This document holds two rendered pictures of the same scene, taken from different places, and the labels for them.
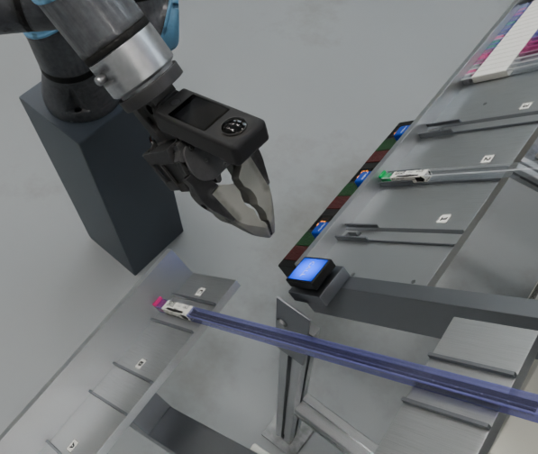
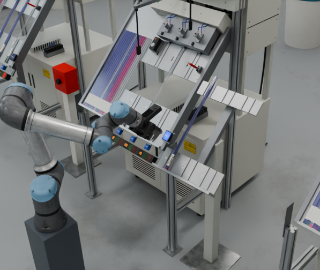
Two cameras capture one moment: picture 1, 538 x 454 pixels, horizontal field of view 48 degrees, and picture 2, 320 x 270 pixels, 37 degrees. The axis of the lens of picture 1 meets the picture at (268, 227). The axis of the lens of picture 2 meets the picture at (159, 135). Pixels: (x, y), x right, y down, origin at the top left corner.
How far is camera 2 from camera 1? 2.05 m
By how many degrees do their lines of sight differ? 58
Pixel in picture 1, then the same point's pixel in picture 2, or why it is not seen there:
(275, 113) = (16, 240)
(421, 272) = (174, 115)
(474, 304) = (188, 100)
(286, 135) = not seen: hidden behind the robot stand
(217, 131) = (155, 109)
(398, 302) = (180, 118)
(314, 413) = (178, 204)
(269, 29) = not seen: outside the picture
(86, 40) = (134, 113)
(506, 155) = (147, 102)
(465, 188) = not seen: hidden behind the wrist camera
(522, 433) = (200, 135)
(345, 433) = (185, 199)
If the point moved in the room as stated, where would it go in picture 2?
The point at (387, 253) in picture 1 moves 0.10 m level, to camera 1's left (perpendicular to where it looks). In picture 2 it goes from (164, 125) to (162, 136)
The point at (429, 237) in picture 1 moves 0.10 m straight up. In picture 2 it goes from (164, 115) to (164, 99)
